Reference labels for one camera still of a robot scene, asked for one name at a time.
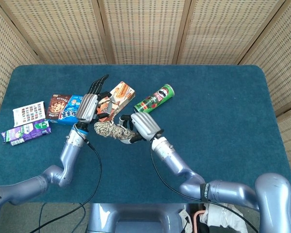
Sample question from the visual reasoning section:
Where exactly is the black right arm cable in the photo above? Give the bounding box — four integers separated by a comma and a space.
149, 138, 259, 233

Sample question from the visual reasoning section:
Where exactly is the green Pringles can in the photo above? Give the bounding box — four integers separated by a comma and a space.
133, 83, 175, 119

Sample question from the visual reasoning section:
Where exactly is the purple drink carton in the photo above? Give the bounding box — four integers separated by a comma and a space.
0, 118, 52, 147

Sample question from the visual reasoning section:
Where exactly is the woven bamboo folding screen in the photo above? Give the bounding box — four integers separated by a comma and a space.
0, 0, 291, 191

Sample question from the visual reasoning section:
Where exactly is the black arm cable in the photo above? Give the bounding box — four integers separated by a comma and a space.
149, 138, 259, 233
26, 140, 103, 233

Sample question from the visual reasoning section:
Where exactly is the blue and brown cookie box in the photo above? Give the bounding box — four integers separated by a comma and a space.
46, 94, 84, 126

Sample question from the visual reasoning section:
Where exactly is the white crumpled cloth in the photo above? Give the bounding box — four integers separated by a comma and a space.
200, 202, 249, 233

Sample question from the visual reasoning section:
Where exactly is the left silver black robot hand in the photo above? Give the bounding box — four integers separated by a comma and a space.
75, 74, 116, 125

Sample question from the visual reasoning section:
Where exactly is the white box with coloured squares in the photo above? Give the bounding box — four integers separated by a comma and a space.
12, 101, 46, 128

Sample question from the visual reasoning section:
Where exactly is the thin dark floor cable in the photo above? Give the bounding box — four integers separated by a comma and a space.
38, 203, 48, 230

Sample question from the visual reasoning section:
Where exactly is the blue-grey robot torso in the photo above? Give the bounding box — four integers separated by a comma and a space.
86, 203, 192, 233

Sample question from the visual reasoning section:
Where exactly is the black velcro strap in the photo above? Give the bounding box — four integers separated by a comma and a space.
200, 183, 210, 202

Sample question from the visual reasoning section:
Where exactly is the orange biscuit stick box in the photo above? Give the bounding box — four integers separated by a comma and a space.
97, 81, 136, 122

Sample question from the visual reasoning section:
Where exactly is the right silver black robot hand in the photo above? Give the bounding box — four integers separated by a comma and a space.
118, 112, 164, 144

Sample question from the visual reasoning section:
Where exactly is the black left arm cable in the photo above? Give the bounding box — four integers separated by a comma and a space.
26, 140, 103, 233

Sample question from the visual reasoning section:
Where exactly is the speckled beige rope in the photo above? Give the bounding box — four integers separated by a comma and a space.
94, 106, 138, 141

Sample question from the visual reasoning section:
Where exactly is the blue carpet table cover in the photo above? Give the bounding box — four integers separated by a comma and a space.
0, 64, 291, 204

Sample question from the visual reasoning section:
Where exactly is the orange curved tube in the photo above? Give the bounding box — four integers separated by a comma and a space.
193, 210, 206, 233

